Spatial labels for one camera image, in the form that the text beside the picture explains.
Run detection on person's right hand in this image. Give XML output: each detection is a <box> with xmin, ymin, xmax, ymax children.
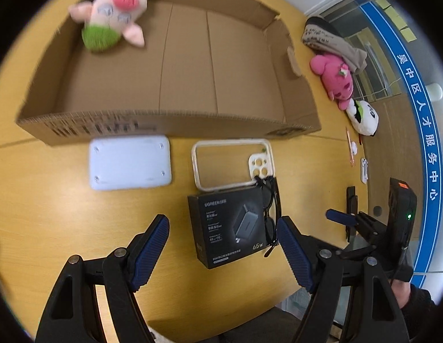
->
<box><xmin>387</xmin><ymin>266</ymin><xmax>415</xmax><ymax>310</ymax></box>

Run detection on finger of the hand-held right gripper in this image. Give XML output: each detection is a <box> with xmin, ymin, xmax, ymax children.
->
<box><xmin>326</xmin><ymin>209</ymin><xmax>390</xmax><ymax>249</ymax></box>

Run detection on clear phone case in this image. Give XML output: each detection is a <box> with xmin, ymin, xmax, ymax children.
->
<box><xmin>191</xmin><ymin>138</ymin><xmax>278</xmax><ymax>192</ymax></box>

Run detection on cardboard box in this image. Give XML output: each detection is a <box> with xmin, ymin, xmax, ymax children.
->
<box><xmin>16</xmin><ymin>0</ymin><xmax>322</xmax><ymax>147</ymax></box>

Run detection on pink pig plush toy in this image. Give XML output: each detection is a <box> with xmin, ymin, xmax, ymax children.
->
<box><xmin>67</xmin><ymin>0</ymin><xmax>158</xmax><ymax>53</ymax></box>

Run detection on row of yellow sticky notes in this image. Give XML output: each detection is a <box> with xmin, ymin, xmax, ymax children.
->
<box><xmin>378</xmin><ymin>0</ymin><xmax>418</xmax><ymax>41</ymax></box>

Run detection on white router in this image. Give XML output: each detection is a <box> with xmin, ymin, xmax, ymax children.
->
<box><xmin>88</xmin><ymin>135</ymin><xmax>172</xmax><ymax>191</ymax></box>

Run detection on blue window banner strip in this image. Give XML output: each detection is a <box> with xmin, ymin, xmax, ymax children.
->
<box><xmin>359</xmin><ymin>0</ymin><xmax>443</xmax><ymax>224</ymax></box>

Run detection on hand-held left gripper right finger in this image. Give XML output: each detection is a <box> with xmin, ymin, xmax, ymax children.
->
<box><xmin>277</xmin><ymin>216</ymin><xmax>411</xmax><ymax>343</ymax></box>

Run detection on bright pink plush toy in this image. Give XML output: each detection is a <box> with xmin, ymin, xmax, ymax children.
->
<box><xmin>310</xmin><ymin>53</ymin><xmax>355</xmax><ymax>111</ymax></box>

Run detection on black sunglasses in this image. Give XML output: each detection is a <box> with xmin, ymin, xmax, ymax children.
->
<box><xmin>253</xmin><ymin>175</ymin><xmax>281</xmax><ymax>258</ymax></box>

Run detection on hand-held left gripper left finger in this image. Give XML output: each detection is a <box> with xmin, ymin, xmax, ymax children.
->
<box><xmin>35</xmin><ymin>214</ymin><xmax>171</xmax><ymax>343</ymax></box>

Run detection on grey printed cloth bag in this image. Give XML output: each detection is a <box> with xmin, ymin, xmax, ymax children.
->
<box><xmin>302</xmin><ymin>16</ymin><xmax>368</xmax><ymax>74</ymax></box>

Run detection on person's right forearm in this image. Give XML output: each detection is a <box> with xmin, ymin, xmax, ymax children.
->
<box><xmin>400</xmin><ymin>283</ymin><xmax>439</xmax><ymax>343</ymax></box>

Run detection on orange pencil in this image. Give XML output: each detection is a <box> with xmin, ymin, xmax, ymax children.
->
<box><xmin>345</xmin><ymin>126</ymin><xmax>355</xmax><ymax>167</ymax></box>

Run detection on black charger box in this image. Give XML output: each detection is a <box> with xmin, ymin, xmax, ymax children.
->
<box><xmin>187</xmin><ymin>185</ymin><xmax>279</xmax><ymax>270</ymax></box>

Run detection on black phone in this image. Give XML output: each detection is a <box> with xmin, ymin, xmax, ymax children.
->
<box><xmin>346</xmin><ymin>186</ymin><xmax>358</xmax><ymax>242</ymax></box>

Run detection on panda plush toy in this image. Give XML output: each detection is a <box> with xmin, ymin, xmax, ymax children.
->
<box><xmin>346</xmin><ymin>100</ymin><xmax>380</xmax><ymax>136</ymax></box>

